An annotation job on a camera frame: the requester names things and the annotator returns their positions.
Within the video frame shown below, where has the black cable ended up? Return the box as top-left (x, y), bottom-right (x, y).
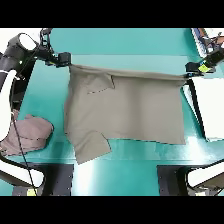
top-left (9, 68), bottom-right (39, 197)

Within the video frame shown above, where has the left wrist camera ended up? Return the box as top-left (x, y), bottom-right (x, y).
top-left (39, 28), bottom-right (54, 52)

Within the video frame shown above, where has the mauve garment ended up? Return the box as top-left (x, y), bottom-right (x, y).
top-left (0, 109), bottom-right (55, 157)

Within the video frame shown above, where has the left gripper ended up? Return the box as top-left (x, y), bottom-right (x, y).
top-left (56, 51), bottom-right (72, 69)

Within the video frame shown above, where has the grey-brown shirt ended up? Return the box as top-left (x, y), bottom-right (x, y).
top-left (63, 63), bottom-right (188, 165)

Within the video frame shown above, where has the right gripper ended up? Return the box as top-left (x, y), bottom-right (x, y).
top-left (184, 61), bottom-right (202, 79)

